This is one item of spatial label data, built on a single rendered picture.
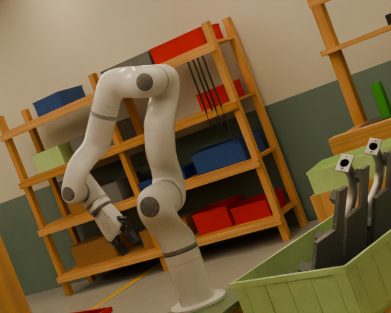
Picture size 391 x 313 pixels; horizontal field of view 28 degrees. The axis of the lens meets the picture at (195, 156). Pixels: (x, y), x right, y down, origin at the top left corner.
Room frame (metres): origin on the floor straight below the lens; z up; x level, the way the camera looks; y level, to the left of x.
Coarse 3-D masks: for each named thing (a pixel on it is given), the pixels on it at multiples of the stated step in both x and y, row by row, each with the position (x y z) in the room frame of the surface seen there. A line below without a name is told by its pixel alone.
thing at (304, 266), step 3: (318, 231) 2.19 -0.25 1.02; (327, 231) 2.14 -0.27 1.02; (318, 234) 2.18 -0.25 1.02; (321, 234) 2.18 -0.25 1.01; (324, 234) 2.14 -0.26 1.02; (315, 237) 2.18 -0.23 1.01; (318, 237) 2.17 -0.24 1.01; (303, 261) 2.15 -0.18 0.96; (300, 264) 2.15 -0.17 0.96; (303, 264) 2.14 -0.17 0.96; (306, 264) 2.14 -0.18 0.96; (309, 264) 2.10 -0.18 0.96; (300, 267) 2.14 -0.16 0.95; (303, 267) 2.14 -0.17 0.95; (306, 267) 2.14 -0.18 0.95; (309, 267) 2.10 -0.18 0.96; (300, 270) 2.14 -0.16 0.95; (303, 270) 2.13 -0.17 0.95; (306, 270) 2.10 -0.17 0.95; (309, 270) 2.09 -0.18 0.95
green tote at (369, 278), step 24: (312, 240) 2.54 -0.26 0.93; (384, 240) 2.10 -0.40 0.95; (264, 264) 2.35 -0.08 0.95; (288, 264) 2.43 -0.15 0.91; (360, 264) 2.01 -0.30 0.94; (384, 264) 2.08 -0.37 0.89; (240, 288) 2.22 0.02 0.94; (264, 288) 2.16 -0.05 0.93; (288, 288) 2.10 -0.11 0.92; (312, 288) 2.04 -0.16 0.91; (336, 288) 2.00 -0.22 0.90; (360, 288) 1.98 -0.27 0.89; (384, 288) 2.05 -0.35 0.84; (264, 312) 2.19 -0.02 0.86; (288, 312) 2.13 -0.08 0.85; (312, 312) 2.07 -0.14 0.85; (336, 312) 2.02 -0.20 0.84; (360, 312) 1.96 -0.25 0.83
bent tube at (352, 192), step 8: (344, 160) 2.24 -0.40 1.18; (352, 160) 2.21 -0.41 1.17; (336, 168) 2.22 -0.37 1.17; (344, 168) 2.21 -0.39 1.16; (352, 168) 2.24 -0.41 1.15; (352, 176) 2.26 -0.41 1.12; (352, 184) 2.28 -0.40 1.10; (352, 192) 2.29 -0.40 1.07; (352, 200) 2.29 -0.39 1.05; (352, 208) 2.29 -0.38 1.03; (344, 216) 2.27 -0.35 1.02
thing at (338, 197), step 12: (336, 192) 2.08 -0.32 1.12; (336, 204) 2.09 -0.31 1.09; (336, 216) 2.10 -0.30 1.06; (336, 228) 2.12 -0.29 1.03; (324, 240) 2.07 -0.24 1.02; (336, 240) 2.14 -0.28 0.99; (324, 252) 2.09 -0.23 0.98; (336, 252) 2.16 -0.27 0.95; (312, 264) 2.07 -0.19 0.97; (324, 264) 2.11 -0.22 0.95; (336, 264) 2.17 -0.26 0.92
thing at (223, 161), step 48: (192, 48) 7.46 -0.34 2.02; (240, 48) 7.68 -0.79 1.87; (48, 96) 8.48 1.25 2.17; (240, 96) 7.64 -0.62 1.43; (144, 144) 8.47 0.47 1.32; (240, 144) 7.38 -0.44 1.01; (288, 192) 7.69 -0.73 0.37; (48, 240) 8.89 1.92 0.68; (96, 240) 8.62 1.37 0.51; (144, 240) 8.25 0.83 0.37
